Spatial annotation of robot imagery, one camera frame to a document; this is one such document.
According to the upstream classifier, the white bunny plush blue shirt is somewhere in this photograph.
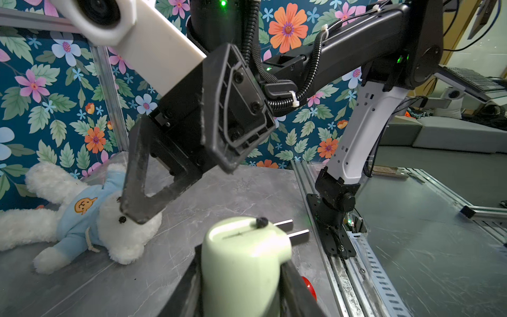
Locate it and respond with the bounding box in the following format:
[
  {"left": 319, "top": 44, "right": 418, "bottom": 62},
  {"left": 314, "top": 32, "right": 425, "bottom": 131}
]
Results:
[{"left": 1, "top": 162, "right": 162, "bottom": 275}]

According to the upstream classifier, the aluminium frame corner post right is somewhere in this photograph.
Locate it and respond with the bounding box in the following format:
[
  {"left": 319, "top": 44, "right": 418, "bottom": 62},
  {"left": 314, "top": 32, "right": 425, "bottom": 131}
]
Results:
[{"left": 91, "top": 45, "right": 129, "bottom": 152}]

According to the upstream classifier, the red flashlight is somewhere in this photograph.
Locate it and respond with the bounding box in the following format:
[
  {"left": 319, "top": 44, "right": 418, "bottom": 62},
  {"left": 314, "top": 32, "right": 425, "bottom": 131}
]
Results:
[{"left": 302, "top": 276, "right": 318, "bottom": 301}]

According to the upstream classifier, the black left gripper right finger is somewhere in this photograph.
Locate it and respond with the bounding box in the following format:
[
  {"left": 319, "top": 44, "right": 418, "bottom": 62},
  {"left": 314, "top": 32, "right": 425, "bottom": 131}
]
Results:
[{"left": 279, "top": 261, "right": 326, "bottom": 317}]

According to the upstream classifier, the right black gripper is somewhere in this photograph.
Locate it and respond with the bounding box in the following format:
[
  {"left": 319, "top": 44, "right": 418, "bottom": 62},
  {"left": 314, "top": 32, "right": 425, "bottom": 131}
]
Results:
[{"left": 120, "top": 43, "right": 275, "bottom": 225}]

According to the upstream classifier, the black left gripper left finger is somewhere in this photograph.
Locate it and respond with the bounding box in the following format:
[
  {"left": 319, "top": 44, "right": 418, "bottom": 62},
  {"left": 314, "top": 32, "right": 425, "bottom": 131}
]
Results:
[{"left": 158, "top": 245, "right": 203, "bottom": 317}]

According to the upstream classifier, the pale green flashlight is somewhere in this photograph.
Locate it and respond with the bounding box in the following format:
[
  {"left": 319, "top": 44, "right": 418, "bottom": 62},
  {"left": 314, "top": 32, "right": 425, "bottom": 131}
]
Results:
[{"left": 201, "top": 217, "right": 310, "bottom": 316}]

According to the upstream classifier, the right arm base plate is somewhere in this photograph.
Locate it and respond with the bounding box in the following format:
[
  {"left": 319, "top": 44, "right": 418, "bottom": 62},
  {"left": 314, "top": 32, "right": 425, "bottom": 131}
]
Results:
[{"left": 306, "top": 194, "right": 356, "bottom": 259}]

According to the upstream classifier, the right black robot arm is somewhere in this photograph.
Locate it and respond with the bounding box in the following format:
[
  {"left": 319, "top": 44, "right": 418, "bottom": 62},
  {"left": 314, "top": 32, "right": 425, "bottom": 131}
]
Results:
[{"left": 120, "top": 1, "right": 444, "bottom": 258}]

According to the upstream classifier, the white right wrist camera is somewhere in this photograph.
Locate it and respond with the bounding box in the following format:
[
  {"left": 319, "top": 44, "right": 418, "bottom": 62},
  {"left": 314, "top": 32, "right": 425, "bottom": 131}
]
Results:
[{"left": 52, "top": 0, "right": 205, "bottom": 95}]

